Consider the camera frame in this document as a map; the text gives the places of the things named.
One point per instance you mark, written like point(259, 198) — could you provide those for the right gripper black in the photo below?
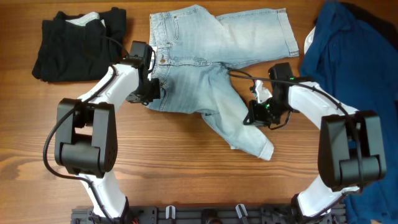
point(257, 112)

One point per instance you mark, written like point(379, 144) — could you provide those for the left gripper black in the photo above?
point(155, 94)

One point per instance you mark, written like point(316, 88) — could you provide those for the light blue denim shorts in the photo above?
point(195, 50)

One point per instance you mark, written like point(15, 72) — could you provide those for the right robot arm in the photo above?
point(350, 151)

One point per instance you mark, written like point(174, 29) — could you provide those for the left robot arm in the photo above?
point(85, 134)

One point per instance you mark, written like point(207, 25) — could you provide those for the white garment under pile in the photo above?
point(309, 40)

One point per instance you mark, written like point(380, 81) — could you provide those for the folded black garment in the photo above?
point(80, 48)

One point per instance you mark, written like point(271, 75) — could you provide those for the dark blue shirt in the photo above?
point(354, 63)

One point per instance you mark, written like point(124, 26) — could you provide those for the black garment top right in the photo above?
point(385, 28)

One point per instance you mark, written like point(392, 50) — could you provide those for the right white rail clip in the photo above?
point(242, 213)

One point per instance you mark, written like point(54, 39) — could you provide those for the white rail clip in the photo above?
point(170, 212)
point(242, 213)

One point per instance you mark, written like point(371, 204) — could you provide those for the left white rail clip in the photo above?
point(170, 212)

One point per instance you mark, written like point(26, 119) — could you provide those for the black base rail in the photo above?
point(266, 214)

